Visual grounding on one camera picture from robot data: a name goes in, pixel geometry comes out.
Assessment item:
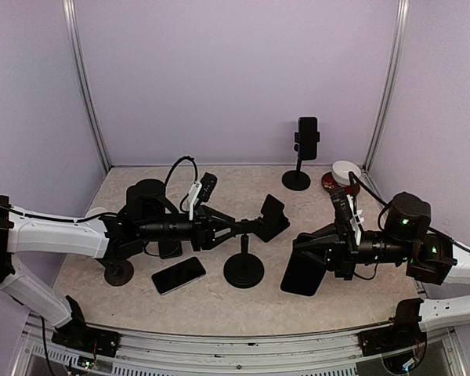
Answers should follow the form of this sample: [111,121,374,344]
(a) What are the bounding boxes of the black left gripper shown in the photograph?
[139,206,241,251]

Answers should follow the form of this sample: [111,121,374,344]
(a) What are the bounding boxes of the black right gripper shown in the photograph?
[294,218,414,280]

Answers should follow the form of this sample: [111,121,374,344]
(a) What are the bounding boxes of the black folding phone stand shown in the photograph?
[255,194,290,243]

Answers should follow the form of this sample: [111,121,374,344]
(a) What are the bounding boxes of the black round-base pole stand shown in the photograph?
[281,132,311,191]

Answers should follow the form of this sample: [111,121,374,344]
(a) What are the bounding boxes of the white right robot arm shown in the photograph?
[280,190,470,348]

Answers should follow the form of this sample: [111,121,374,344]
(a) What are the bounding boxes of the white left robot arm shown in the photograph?
[0,179,243,349]

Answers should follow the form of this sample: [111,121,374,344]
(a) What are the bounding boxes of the black smartphone blue edge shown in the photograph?
[158,240,183,259]

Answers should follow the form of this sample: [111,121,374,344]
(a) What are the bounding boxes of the red round saucer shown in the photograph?
[321,172,361,195]

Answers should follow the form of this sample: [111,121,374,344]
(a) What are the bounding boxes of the black smartphone silver edge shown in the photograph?
[151,257,206,295]

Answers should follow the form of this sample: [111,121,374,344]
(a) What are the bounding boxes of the white ceramic bowl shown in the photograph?
[331,161,362,186]

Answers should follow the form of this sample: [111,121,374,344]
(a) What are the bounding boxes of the light blue mug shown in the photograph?
[85,207,106,218]

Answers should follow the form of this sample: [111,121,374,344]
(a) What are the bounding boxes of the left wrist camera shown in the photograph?
[186,172,218,220]

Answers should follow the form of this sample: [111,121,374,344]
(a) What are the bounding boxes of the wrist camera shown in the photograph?
[186,172,218,220]
[330,188,364,246]

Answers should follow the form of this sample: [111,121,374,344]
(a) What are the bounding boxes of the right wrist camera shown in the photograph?
[330,188,364,246]

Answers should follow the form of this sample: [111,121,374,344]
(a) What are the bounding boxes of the brown-base plate phone stand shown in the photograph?
[96,258,134,287]

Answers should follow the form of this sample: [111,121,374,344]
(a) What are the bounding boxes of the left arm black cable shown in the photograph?
[0,155,201,258]

